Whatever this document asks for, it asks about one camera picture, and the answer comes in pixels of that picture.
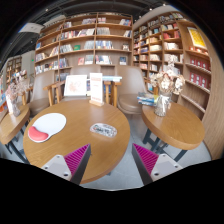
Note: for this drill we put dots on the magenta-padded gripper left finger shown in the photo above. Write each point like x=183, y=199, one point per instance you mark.
x=76, y=160

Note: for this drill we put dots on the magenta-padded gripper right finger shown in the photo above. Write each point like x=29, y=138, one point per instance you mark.
x=146, y=160

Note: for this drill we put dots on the transparent computer mouse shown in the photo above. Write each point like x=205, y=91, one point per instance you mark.
x=103, y=130

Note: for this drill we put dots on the white mouse pad red rest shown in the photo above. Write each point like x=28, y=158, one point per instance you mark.
x=50, y=125

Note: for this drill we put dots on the round wooden side table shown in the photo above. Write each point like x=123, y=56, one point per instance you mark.
x=11, y=125
x=176, y=128

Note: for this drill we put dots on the stack of books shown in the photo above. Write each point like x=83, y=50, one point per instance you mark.
x=146, y=99

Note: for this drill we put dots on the white sign wooden base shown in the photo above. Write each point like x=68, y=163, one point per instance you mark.
x=96, y=88

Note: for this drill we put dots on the white picture with red print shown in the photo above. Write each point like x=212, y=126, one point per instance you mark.
x=76, y=85

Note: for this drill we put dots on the beige padded armchair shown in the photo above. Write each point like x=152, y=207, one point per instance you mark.
x=80, y=70
x=131, y=83
x=40, y=86

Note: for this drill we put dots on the glass vase pink dried flowers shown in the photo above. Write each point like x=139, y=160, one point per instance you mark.
x=15, y=108

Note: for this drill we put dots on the small white card sign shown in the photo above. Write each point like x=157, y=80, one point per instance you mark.
x=9, y=106

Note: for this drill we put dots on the light blue flat books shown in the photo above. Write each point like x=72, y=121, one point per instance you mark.
x=113, y=79

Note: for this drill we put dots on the small distant bookshelf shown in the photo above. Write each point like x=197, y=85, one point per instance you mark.
x=13, y=68

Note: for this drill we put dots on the curved wooden bookshelf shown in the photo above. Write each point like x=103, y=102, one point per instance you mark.
x=160, y=43

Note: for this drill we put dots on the wide wooden bookshelf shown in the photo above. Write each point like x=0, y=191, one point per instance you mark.
x=83, y=33

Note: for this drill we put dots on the white hanging ceiling panel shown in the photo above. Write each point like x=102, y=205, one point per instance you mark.
x=30, y=27

